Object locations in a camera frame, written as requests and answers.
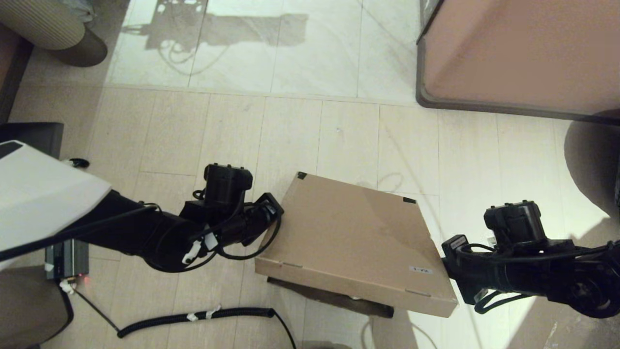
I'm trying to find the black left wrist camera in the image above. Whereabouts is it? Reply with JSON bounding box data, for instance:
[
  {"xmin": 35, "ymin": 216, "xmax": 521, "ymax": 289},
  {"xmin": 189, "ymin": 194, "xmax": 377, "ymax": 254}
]
[{"xmin": 202, "ymin": 163, "xmax": 253, "ymax": 209}]

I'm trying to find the brown cardboard shoe box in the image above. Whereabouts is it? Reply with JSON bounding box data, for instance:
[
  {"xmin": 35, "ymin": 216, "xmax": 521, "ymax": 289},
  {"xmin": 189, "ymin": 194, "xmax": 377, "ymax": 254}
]
[{"xmin": 254, "ymin": 171, "xmax": 458, "ymax": 319}]

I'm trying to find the grey power supply unit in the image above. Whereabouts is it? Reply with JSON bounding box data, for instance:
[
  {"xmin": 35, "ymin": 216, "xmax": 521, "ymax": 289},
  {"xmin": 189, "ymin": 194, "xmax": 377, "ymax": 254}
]
[{"xmin": 45, "ymin": 240, "xmax": 90, "ymax": 282}]

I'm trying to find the grey crumpled cloth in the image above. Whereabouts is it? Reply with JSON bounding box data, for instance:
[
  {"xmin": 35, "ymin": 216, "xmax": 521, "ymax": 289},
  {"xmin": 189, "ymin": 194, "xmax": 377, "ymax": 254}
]
[{"xmin": 61, "ymin": 0, "xmax": 95, "ymax": 22}]

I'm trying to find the thick black power cable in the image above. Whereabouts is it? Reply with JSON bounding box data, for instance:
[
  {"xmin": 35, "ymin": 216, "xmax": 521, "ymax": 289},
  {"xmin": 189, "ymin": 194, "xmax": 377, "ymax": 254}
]
[{"xmin": 29, "ymin": 283, "xmax": 76, "ymax": 349}]

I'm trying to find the pink cabinet with grey base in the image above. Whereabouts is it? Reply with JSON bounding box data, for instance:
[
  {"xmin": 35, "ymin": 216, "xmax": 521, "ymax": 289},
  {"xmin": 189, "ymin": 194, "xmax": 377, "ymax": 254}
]
[{"xmin": 415, "ymin": 0, "xmax": 620, "ymax": 122}]

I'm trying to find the black corrugated conduit taped midway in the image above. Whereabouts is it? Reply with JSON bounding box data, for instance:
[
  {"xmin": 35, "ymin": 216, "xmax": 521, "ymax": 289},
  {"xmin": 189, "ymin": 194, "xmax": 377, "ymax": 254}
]
[{"xmin": 73, "ymin": 286, "xmax": 297, "ymax": 349}]

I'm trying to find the clear plastic sheet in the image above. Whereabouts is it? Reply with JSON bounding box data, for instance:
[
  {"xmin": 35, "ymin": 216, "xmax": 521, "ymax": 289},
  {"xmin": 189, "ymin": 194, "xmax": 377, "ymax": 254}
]
[{"xmin": 542, "ymin": 291, "xmax": 620, "ymax": 349}]

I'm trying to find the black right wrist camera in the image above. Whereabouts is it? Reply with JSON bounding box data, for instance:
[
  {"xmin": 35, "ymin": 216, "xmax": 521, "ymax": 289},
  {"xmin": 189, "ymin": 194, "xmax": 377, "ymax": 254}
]
[{"xmin": 484, "ymin": 200, "xmax": 548, "ymax": 245}]

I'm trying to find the dark brown wooden furniture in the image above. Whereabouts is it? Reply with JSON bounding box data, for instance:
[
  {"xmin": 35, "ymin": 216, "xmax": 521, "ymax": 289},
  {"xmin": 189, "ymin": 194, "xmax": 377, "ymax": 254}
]
[{"xmin": 0, "ymin": 24, "xmax": 34, "ymax": 122}]

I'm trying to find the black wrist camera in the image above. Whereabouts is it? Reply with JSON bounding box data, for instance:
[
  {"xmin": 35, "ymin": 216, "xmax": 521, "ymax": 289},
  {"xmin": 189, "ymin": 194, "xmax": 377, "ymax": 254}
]
[
  {"xmin": 202, "ymin": 163, "xmax": 253, "ymax": 209},
  {"xmin": 484, "ymin": 200, "xmax": 548, "ymax": 245}
]

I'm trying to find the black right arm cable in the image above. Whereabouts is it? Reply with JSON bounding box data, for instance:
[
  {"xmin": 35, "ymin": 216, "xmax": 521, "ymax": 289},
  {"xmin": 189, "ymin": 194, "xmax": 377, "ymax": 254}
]
[{"xmin": 458, "ymin": 242, "xmax": 613, "ymax": 315}]

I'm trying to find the beige ribbed round pouf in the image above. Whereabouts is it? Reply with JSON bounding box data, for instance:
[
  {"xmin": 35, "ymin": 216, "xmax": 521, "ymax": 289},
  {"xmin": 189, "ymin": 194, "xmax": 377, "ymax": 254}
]
[{"xmin": 0, "ymin": 0, "xmax": 108, "ymax": 67}]

